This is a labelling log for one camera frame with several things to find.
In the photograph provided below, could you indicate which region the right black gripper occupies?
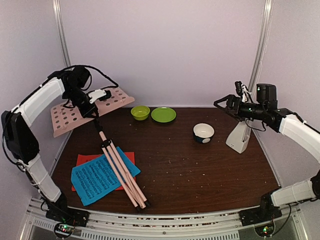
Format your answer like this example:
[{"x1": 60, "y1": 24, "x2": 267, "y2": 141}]
[{"x1": 213, "y1": 94, "x2": 266, "y2": 122}]

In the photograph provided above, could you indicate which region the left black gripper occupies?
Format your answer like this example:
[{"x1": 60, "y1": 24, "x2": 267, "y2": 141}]
[{"x1": 64, "y1": 85, "x2": 99, "y2": 118}]

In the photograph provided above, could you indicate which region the pink music stand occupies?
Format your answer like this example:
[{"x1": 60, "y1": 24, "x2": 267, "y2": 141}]
[{"x1": 51, "y1": 88, "x2": 150, "y2": 210}]

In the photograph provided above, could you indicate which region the blue sheet music paper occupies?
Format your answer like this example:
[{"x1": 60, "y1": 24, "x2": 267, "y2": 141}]
[{"x1": 70, "y1": 146, "x2": 141, "y2": 207}]

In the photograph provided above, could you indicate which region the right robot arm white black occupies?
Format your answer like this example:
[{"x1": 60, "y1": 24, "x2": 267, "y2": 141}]
[{"x1": 213, "y1": 81, "x2": 320, "y2": 221}]

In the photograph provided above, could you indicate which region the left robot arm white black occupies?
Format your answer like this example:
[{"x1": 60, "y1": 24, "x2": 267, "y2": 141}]
[{"x1": 1, "y1": 65, "x2": 99, "y2": 203}]

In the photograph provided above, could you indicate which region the white metronome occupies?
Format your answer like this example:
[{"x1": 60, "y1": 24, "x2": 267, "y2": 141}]
[{"x1": 225, "y1": 121, "x2": 251, "y2": 154}]

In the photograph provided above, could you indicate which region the white and navy bowl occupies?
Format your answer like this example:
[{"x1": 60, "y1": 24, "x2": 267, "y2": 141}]
[{"x1": 193, "y1": 123, "x2": 215, "y2": 144}]

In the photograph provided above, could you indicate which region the red sheet music paper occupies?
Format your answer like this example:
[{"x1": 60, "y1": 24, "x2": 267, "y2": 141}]
[{"x1": 75, "y1": 146, "x2": 141, "y2": 192}]

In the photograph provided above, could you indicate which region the lime green bowl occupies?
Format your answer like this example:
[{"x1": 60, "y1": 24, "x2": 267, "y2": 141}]
[{"x1": 130, "y1": 105, "x2": 150, "y2": 121}]

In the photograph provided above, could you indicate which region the green plate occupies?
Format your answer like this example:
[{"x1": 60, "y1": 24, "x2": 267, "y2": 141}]
[{"x1": 151, "y1": 107, "x2": 177, "y2": 123}]

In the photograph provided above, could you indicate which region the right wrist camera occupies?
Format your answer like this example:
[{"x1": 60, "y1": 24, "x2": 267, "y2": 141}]
[{"x1": 234, "y1": 81, "x2": 251, "y2": 103}]

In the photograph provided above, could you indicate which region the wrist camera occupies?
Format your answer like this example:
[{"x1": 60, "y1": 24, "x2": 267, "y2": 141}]
[
  {"x1": 234, "y1": 81, "x2": 251, "y2": 103},
  {"x1": 87, "y1": 89, "x2": 112, "y2": 104}
]

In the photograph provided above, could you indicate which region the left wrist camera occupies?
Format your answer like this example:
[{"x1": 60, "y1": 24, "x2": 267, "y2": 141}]
[{"x1": 87, "y1": 89, "x2": 112, "y2": 104}]

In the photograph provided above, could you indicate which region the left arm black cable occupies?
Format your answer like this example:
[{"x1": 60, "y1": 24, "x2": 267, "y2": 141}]
[{"x1": 62, "y1": 65, "x2": 120, "y2": 89}]

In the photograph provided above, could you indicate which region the right aluminium frame post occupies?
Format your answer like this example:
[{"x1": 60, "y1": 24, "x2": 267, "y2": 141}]
[{"x1": 248, "y1": 0, "x2": 274, "y2": 91}]

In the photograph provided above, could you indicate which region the aluminium frame post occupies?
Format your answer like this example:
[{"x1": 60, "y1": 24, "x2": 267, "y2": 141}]
[
  {"x1": 52, "y1": 0, "x2": 71, "y2": 67},
  {"x1": 248, "y1": 0, "x2": 274, "y2": 91}
]

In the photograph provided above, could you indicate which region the left aluminium frame post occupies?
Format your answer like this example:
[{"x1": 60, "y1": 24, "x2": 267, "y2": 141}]
[{"x1": 52, "y1": 0, "x2": 71, "y2": 67}]

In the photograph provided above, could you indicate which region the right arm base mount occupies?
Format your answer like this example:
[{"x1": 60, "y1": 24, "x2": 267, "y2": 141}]
[{"x1": 238, "y1": 194, "x2": 282, "y2": 227}]

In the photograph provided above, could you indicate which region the aluminium front rail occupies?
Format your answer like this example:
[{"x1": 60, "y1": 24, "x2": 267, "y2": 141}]
[{"x1": 19, "y1": 197, "x2": 308, "y2": 240}]

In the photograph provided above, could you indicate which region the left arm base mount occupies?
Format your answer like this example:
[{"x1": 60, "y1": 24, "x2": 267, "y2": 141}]
[{"x1": 45, "y1": 200, "x2": 90, "y2": 227}]

